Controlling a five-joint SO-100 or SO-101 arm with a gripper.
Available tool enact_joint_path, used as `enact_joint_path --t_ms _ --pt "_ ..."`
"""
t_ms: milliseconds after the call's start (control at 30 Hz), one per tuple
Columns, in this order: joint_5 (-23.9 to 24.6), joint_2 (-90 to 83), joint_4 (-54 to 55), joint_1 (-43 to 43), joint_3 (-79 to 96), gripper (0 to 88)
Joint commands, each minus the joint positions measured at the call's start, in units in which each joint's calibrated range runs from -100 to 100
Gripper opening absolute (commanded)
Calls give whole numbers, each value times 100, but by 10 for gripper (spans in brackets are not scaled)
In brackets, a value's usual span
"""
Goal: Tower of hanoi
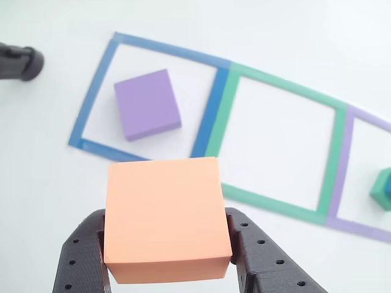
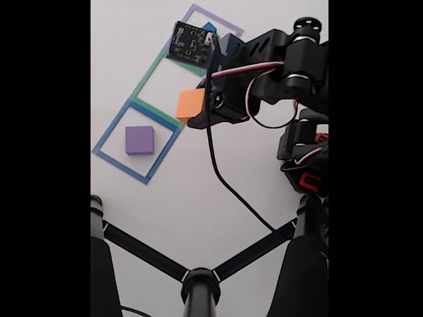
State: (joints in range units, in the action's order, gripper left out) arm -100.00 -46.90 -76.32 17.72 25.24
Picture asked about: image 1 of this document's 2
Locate black tripod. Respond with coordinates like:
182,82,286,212
0,42,45,82

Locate blue square frame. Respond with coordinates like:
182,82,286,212
67,31,232,162

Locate purple square frame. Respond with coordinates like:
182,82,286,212
325,105,391,245

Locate green square frame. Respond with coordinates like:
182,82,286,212
204,62,348,226

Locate green cube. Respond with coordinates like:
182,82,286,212
369,167,391,211

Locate purple cube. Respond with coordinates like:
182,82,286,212
114,69,183,142

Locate orange cube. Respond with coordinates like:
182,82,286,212
103,156,233,284

